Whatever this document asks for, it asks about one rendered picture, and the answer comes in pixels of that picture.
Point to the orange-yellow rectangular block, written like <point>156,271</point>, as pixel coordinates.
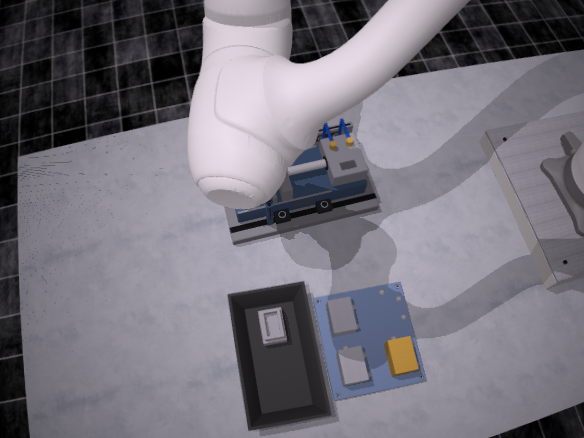
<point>401,356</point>

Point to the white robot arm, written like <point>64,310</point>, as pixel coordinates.
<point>251,117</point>

